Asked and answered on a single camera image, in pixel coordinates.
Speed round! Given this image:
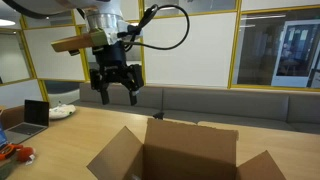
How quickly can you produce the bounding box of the brown cardboard box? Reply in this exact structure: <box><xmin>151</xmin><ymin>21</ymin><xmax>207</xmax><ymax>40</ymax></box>
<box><xmin>86</xmin><ymin>117</ymin><xmax>287</xmax><ymax>180</ymax></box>

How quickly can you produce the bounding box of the grey bench sofa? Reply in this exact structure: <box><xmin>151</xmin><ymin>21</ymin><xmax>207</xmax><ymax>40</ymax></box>
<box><xmin>78</xmin><ymin>81</ymin><xmax>320</xmax><ymax>136</ymax></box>

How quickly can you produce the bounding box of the white pendant lamp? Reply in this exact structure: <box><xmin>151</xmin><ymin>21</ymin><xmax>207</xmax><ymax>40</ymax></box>
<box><xmin>0</xmin><ymin>18</ymin><xmax>17</xmax><ymax>28</ymax></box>

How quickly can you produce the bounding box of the grey laptop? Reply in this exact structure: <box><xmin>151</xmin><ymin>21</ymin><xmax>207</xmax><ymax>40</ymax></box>
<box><xmin>3</xmin><ymin>99</ymin><xmax>51</xmax><ymax>145</ymax></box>

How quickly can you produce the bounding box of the small black object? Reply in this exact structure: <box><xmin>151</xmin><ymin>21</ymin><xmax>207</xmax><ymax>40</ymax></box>
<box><xmin>153</xmin><ymin>111</ymin><xmax>166</xmax><ymax>120</ymax></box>

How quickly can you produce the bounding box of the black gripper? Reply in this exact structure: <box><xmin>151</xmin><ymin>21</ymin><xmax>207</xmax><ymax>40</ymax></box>
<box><xmin>88</xmin><ymin>42</ymin><xmax>145</xmax><ymax>107</ymax></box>

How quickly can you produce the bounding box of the white framed poster panel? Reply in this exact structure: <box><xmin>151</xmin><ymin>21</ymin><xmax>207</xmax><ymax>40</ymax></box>
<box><xmin>270</xmin><ymin>18</ymin><xmax>320</xmax><ymax>89</ymax></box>

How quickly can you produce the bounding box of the red plush toy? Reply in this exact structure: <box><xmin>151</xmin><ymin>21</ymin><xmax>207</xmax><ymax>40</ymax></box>
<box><xmin>16</xmin><ymin>146</ymin><xmax>37</xmax><ymax>165</ymax></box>

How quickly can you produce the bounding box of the orange black tool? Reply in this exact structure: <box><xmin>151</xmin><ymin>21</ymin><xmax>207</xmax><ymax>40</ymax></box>
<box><xmin>0</xmin><ymin>143</ymin><xmax>24</xmax><ymax>162</ymax></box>

